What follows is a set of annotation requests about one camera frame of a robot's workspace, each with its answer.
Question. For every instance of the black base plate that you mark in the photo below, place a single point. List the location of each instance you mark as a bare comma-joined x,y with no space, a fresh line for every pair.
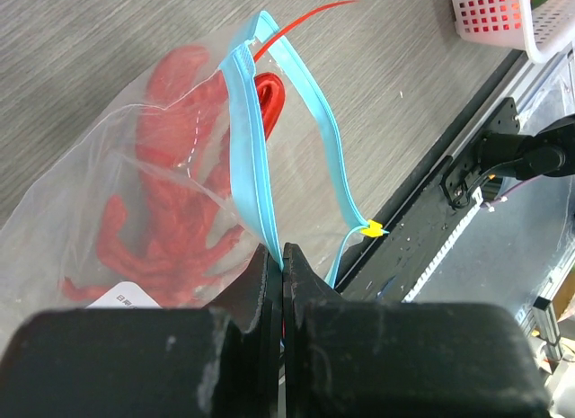
391,266

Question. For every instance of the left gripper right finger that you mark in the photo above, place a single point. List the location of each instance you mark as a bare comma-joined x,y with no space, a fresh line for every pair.
366,359

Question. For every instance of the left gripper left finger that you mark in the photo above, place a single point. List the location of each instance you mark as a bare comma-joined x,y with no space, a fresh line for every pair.
221,360

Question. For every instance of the white plastic basket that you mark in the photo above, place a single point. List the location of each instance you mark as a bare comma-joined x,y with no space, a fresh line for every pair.
541,28

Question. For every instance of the red toy lobster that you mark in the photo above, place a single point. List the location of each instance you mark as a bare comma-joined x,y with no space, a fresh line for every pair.
179,175

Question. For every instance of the clear zip top bag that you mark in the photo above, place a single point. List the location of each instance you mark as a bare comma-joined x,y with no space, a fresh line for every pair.
157,175

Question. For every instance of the perforated cable duct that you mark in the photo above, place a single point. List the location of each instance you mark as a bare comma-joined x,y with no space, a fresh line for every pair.
477,200

